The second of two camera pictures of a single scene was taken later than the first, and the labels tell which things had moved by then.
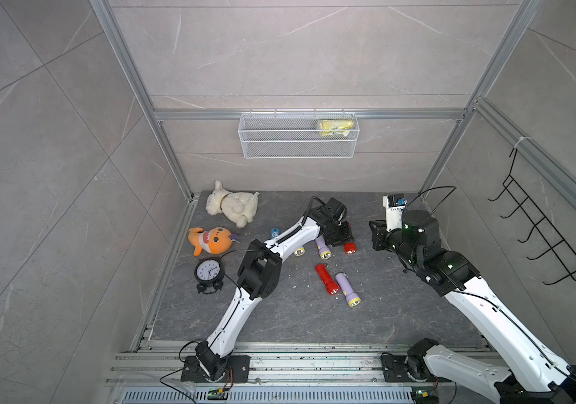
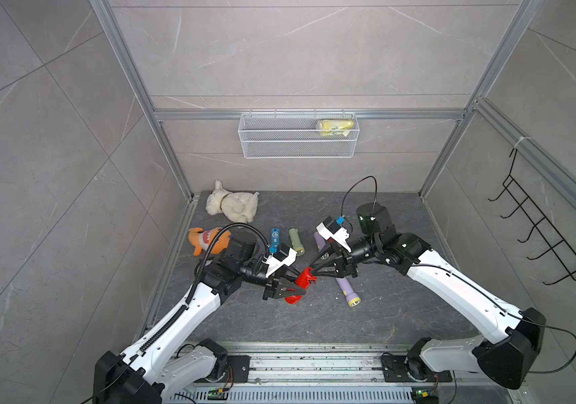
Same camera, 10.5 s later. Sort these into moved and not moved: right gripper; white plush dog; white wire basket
Moved: right gripper
Not moved: white plush dog; white wire basket
